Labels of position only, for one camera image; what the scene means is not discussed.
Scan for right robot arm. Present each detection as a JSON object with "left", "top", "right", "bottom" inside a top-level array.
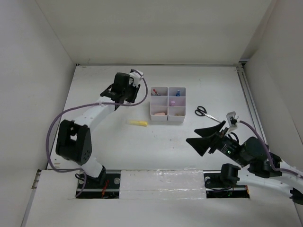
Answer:
[{"left": 186, "top": 120, "right": 303, "bottom": 205}]

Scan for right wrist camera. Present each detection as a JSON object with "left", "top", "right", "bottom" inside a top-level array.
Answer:
[{"left": 226, "top": 111, "right": 239, "bottom": 134}]

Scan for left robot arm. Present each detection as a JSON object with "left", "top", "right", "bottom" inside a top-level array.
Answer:
[{"left": 55, "top": 70, "right": 144, "bottom": 188}]

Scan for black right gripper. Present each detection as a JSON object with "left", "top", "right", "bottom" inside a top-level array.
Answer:
[{"left": 185, "top": 120, "right": 248, "bottom": 167}]

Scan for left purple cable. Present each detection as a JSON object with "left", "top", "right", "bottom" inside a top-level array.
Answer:
[{"left": 45, "top": 69, "right": 148, "bottom": 173}]

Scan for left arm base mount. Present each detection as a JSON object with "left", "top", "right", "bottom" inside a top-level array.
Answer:
[{"left": 76, "top": 170, "right": 121, "bottom": 199}]

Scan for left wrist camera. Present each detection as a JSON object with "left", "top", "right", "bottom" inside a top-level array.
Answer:
[{"left": 129, "top": 69, "right": 143, "bottom": 87}]

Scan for yellow highlighter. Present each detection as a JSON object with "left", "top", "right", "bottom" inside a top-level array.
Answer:
[{"left": 127, "top": 120, "right": 148, "bottom": 127}]

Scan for black-handled scissors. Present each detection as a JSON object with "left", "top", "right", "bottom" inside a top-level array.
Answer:
[{"left": 195, "top": 106, "right": 221, "bottom": 122}]

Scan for aluminium rail right side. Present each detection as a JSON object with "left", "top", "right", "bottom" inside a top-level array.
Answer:
[{"left": 235, "top": 61, "right": 267, "bottom": 143}]

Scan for white six-compartment organizer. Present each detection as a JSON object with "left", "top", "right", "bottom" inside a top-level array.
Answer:
[{"left": 150, "top": 86, "right": 186, "bottom": 123}]

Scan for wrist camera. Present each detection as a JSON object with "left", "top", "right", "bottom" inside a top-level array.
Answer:
[
  {"left": 226, "top": 111, "right": 239, "bottom": 134},
  {"left": 129, "top": 69, "right": 143, "bottom": 87}
]

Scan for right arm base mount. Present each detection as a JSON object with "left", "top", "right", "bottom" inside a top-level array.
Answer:
[{"left": 204, "top": 171, "right": 250, "bottom": 199}]

